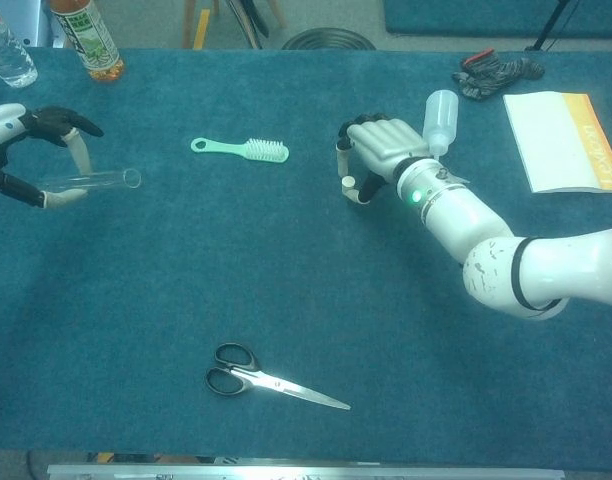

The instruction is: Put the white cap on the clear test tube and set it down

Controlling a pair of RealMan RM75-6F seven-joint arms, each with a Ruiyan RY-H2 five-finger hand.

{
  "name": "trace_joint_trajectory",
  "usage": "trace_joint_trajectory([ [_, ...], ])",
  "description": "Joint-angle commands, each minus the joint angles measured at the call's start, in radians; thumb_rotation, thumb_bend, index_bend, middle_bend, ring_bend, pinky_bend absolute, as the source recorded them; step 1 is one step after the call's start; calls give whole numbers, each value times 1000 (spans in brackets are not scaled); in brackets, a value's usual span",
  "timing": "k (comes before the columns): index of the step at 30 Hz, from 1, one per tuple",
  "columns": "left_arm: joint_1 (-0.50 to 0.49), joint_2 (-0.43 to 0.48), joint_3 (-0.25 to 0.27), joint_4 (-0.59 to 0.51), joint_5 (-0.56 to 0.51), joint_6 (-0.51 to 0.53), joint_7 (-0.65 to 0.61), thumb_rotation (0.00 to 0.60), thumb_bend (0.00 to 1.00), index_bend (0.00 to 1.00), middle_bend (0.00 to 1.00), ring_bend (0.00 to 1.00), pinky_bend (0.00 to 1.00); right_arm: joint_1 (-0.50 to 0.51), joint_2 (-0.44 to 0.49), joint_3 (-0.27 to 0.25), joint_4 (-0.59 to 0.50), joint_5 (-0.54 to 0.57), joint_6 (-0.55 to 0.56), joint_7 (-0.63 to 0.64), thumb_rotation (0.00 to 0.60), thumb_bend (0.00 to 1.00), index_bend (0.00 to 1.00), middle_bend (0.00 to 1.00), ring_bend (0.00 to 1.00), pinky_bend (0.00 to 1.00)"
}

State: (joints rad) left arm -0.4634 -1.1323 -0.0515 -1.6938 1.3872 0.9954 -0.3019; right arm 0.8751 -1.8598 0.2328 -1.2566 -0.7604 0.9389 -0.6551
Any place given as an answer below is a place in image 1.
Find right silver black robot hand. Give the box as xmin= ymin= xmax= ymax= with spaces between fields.
xmin=334 ymin=113 xmax=432 ymax=207

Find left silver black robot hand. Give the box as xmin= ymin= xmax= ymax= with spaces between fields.
xmin=0 ymin=102 xmax=106 ymax=210

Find clear glass test tube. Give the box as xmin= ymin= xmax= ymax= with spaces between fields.
xmin=37 ymin=168 xmax=143 ymax=194

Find translucent plastic wash bottle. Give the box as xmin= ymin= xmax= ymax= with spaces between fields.
xmin=421 ymin=89 xmax=473 ymax=185

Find clear plastic water bottle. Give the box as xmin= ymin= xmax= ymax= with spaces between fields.
xmin=0 ymin=0 xmax=40 ymax=90

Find grey metal case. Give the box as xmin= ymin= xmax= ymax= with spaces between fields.
xmin=20 ymin=0 xmax=68 ymax=50

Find amber tea bottle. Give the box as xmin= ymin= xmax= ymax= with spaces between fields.
xmin=49 ymin=0 xmax=127 ymax=85

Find mint green scrub brush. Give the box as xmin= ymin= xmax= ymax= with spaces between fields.
xmin=189 ymin=136 xmax=291 ymax=165

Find grey knitted work glove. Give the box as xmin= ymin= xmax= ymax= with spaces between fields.
xmin=450 ymin=47 xmax=547 ymax=103

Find teal covered background table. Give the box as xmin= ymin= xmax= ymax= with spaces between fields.
xmin=382 ymin=0 xmax=612 ymax=38

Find white booklet with orange edge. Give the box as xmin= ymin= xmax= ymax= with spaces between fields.
xmin=501 ymin=90 xmax=612 ymax=195

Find teal felt table mat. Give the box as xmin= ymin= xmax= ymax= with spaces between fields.
xmin=0 ymin=46 xmax=612 ymax=472

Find black tripod leg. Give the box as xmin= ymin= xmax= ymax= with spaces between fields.
xmin=524 ymin=0 xmax=575 ymax=53

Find coiled black hose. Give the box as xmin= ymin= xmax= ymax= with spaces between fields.
xmin=280 ymin=26 xmax=379 ymax=52

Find black metal frame legs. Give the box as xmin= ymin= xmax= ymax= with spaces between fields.
xmin=225 ymin=0 xmax=270 ymax=51

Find black handled scissors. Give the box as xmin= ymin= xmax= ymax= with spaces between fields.
xmin=203 ymin=341 xmax=353 ymax=413

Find aluminium profile rail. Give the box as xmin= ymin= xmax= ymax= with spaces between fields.
xmin=46 ymin=463 xmax=567 ymax=480

